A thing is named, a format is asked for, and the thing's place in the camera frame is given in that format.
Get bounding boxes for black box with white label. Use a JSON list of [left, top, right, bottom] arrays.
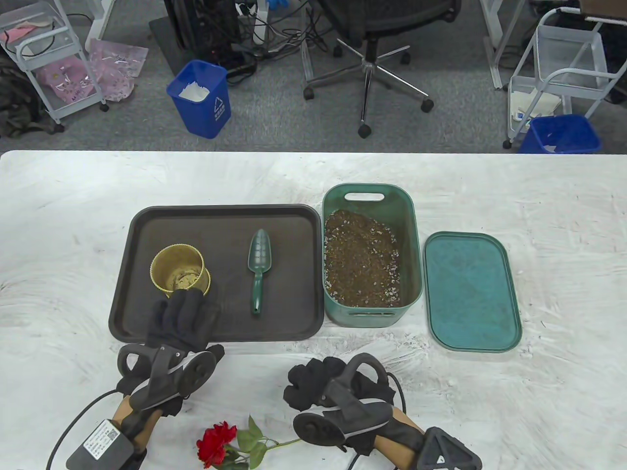
[[65, 419, 147, 470]]

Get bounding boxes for white wire cart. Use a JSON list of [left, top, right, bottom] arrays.
[[503, 7, 627, 150], [0, 0, 109, 124]]

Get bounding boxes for brown cardboard box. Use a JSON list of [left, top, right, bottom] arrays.
[[580, 0, 627, 23]]

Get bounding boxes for green plastic trowel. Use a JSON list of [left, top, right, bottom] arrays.
[[248, 229, 272, 315]]

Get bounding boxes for pink plastic bag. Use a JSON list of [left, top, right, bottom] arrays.
[[38, 55, 94, 103], [88, 39, 149, 102]]

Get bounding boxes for grey handheld controller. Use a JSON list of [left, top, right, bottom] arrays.
[[292, 352, 395, 448], [117, 343, 218, 412]]

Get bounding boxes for dark brown tray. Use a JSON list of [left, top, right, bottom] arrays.
[[109, 204, 325, 343]]

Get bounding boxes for pink paper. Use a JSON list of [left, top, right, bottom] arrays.
[[0, 24, 37, 45]]

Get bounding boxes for black cable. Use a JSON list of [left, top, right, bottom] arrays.
[[344, 372, 406, 470], [45, 389, 121, 470]]

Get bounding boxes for black computer tower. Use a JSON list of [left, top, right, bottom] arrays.
[[163, 0, 245, 69]]

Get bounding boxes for person's right hand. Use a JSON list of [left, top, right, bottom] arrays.
[[283, 356, 395, 412]]

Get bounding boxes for green bin lid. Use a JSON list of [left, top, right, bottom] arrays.
[[424, 232, 523, 352]]

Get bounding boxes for red artificial rose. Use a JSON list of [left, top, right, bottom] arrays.
[[196, 415, 302, 470]]

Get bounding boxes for black floor mat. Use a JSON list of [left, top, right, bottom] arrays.
[[148, 17, 196, 76]]

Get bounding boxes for gold flower pot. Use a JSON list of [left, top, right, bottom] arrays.
[[149, 244, 211, 298]]

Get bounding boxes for person's left hand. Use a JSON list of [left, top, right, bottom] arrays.
[[147, 288, 226, 360]]

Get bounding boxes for black lattice wrist mount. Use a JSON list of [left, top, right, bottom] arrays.
[[415, 427, 483, 470]]

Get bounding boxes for bundle of black cables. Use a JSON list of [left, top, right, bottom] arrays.
[[216, 0, 343, 74]]

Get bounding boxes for black office chair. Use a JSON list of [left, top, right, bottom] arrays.
[[301, 0, 462, 139]]

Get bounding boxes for green plastic bin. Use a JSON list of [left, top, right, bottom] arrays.
[[322, 184, 424, 328]]

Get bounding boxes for blue trash bin white symbol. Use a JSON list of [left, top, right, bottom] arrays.
[[166, 60, 232, 140]]

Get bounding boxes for person's left forearm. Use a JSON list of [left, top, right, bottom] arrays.
[[112, 396, 162, 453]]

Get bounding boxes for brown potting mix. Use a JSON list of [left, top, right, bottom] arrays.
[[324, 210, 402, 308]]

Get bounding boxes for black backpack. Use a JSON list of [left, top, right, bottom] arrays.
[[0, 53, 65, 139]]

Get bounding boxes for white desk leg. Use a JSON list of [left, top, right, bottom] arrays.
[[480, 0, 527, 90], [86, 0, 118, 49]]

